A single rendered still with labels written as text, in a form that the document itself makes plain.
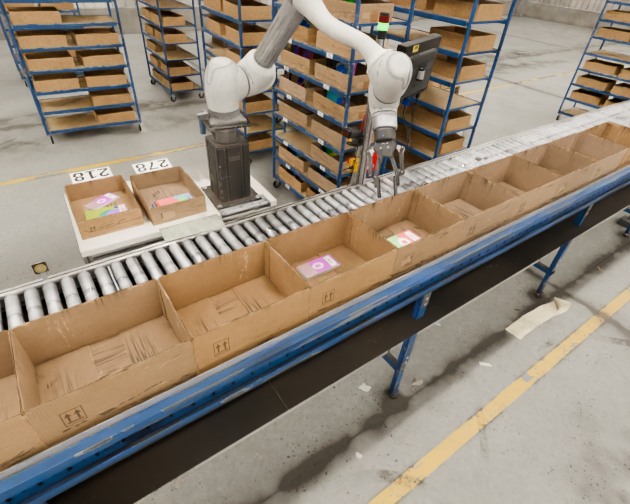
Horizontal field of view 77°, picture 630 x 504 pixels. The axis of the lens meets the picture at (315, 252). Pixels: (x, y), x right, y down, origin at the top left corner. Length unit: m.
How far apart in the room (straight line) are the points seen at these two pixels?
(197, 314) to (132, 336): 0.21
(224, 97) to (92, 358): 1.26
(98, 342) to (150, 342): 0.16
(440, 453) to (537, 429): 0.56
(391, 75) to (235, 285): 0.88
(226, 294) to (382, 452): 1.14
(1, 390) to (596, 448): 2.52
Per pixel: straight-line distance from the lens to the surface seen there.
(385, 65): 1.33
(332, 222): 1.61
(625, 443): 2.74
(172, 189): 2.41
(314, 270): 1.55
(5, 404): 1.41
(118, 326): 1.43
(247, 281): 1.52
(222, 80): 2.02
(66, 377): 1.39
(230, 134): 2.15
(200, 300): 1.47
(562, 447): 2.53
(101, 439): 1.21
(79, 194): 2.45
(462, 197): 2.23
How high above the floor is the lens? 1.91
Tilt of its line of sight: 38 degrees down
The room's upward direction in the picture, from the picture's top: 4 degrees clockwise
